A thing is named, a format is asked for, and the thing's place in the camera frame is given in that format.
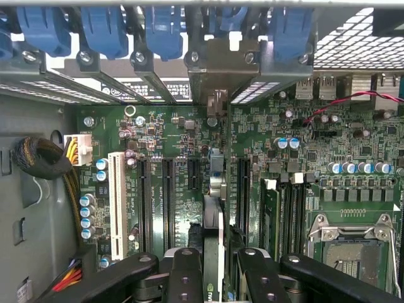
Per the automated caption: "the long black expansion slot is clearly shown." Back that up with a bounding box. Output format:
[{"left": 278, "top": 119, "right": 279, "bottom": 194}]
[
  {"left": 136, "top": 156, "right": 153, "bottom": 253},
  {"left": 162, "top": 157, "right": 176, "bottom": 250},
  {"left": 235, "top": 157, "right": 253, "bottom": 237}
]

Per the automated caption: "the CPU socket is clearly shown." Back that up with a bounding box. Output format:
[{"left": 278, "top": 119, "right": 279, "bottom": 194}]
[{"left": 307, "top": 213, "right": 400, "bottom": 291}]

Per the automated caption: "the white expansion slot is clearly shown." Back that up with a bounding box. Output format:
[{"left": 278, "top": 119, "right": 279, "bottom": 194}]
[{"left": 107, "top": 151, "right": 128, "bottom": 261}]

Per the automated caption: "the short black expansion slot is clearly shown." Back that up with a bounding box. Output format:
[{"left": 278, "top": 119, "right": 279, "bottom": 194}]
[{"left": 187, "top": 157, "right": 201, "bottom": 190}]

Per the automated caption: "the metal locking lever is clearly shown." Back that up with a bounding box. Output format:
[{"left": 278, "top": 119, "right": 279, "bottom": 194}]
[{"left": 386, "top": 220, "right": 399, "bottom": 290}]

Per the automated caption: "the green motherboard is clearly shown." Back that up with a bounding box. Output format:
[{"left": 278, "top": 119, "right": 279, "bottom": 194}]
[{"left": 75, "top": 72, "right": 404, "bottom": 285}]

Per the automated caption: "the grey power supply unit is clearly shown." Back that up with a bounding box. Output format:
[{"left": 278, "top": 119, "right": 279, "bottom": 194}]
[{"left": 0, "top": 94, "right": 80, "bottom": 303}]

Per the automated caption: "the white power connector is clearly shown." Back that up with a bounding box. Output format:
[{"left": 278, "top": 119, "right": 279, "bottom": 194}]
[{"left": 64, "top": 134, "right": 93, "bottom": 167}]

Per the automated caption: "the open black PC case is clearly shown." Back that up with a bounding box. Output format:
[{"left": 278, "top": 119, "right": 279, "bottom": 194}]
[{"left": 0, "top": 0, "right": 404, "bottom": 108}]

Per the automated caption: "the blue card retention clip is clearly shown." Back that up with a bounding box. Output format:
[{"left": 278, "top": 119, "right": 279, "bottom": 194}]
[
  {"left": 80, "top": 6, "right": 129, "bottom": 61},
  {"left": 17, "top": 6, "right": 72, "bottom": 57},
  {"left": 0, "top": 18, "right": 13, "bottom": 61},
  {"left": 273, "top": 6, "right": 315, "bottom": 62},
  {"left": 208, "top": 6, "right": 249, "bottom": 32},
  {"left": 145, "top": 6, "right": 184, "bottom": 62}
]

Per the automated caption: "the coloured power wire bundle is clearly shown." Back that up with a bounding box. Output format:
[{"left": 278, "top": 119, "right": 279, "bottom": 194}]
[{"left": 52, "top": 257, "right": 83, "bottom": 293}]

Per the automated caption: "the black sleeved power cable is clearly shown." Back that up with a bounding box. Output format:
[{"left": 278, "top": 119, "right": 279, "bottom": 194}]
[{"left": 12, "top": 137, "right": 83, "bottom": 241}]

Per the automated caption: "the red and black wire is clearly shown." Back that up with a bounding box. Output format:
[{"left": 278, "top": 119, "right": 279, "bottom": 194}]
[{"left": 302, "top": 90, "right": 404, "bottom": 124}]

